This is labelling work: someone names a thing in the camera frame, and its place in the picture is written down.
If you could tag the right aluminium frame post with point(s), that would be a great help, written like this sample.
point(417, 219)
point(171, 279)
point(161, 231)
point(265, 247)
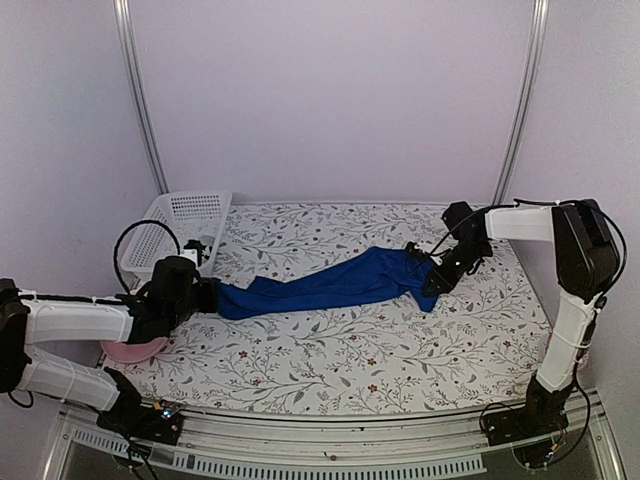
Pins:
point(531, 68)

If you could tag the blue towel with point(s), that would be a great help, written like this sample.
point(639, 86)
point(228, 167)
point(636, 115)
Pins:
point(377, 275)

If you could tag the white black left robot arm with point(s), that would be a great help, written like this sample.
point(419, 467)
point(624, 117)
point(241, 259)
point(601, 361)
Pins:
point(30, 319)

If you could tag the white plastic basket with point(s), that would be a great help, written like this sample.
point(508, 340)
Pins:
point(185, 214)

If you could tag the light green towel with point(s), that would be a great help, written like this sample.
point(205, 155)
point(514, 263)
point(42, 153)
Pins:
point(206, 237)

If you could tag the aluminium frame post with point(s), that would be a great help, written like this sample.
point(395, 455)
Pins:
point(531, 68)
point(125, 30)

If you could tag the left aluminium frame post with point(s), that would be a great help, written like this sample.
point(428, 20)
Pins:
point(125, 30)

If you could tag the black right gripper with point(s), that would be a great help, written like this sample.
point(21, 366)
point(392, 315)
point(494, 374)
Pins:
point(446, 283)

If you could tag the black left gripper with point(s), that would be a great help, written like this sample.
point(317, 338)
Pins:
point(210, 302)

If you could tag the aluminium front rail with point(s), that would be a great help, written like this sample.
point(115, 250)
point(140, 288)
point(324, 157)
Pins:
point(436, 445)

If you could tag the pink plate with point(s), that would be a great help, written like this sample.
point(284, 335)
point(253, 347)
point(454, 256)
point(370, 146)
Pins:
point(133, 353)

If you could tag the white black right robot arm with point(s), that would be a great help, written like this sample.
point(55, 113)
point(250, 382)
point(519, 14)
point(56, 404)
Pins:
point(588, 256)

